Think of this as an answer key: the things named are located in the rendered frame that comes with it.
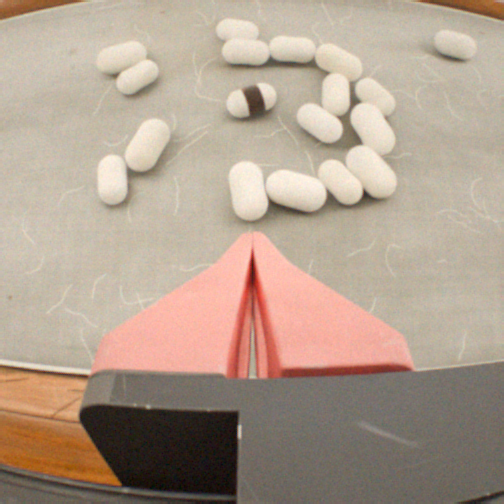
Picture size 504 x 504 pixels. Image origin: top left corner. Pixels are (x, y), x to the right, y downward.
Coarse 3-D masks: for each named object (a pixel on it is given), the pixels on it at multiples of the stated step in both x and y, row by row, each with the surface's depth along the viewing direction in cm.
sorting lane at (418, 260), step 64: (128, 0) 29; (192, 0) 29; (256, 0) 29; (320, 0) 29; (384, 0) 29; (0, 64) 28; (64, 64) 28; (192, 64) 27; (384, 64) 28; (448, 64) 28; (0, 128) 26; (64, 128) 26; (128, 128) 26; (192, 128) 26; (256, 128) 26; (448, 128) 26; (0, 192) 25; (64, 192) 25; (128, 192) 25; (192, 192) 25; (448, 192) 25; (0, 256) 24; (64, 256) 24; (128, 256) 24; (192, 256) 24; (320, 256) 24; (384, 256) 24; (448, 256) 24; (0, 320) 23; (64, 320) 23; (384, 320) 23; (448, 320) 23
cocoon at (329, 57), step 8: (320, 48) 26; (328, 48) 26; (336, 48) 26; (320, 56) 26; (328, 56) 26; (336, 56) 25; (344, 56) 25; (352, 56) 25; (320, 64) 26; (328, 64) 26; (336, 64) 26; (344, 64) 25; (352, 64) 25; (360, 64) 26; (336, 72) 26; (344, 72) 26; (352, 72) 26; (360, 72) 26; (352, 80) 26
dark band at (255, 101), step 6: (246, 90) 25; (252, 90) 25; (258, 90) 25; (246, 96) 25; (252, 96) 25; (258, 96) 25; (252, 102) 25; (258, 102) 25; (264, 102) 25; (252, 108) 25; (258, 108) 25; (264, 108) 25; (252, 114) 26
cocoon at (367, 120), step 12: (360, 108) 24; (372, 108) 24; (360, 120) 24; (372, 120) 24; (384, 120) 24; (360, 132) 25; (372, 132) 24; (384, 132) 24; (372, 144) 24; (384, 144) 24
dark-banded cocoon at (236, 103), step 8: (264, 88) 25; (272, 88) 25; (232, 96) 25; (240, 96) 25; (264, 96) 25; (272, 96) 25; (232, 104) 25; (240, 104) 25; (272, 104) 25; (232, 112) 25; (240, 112) 25; (248, 112) 25
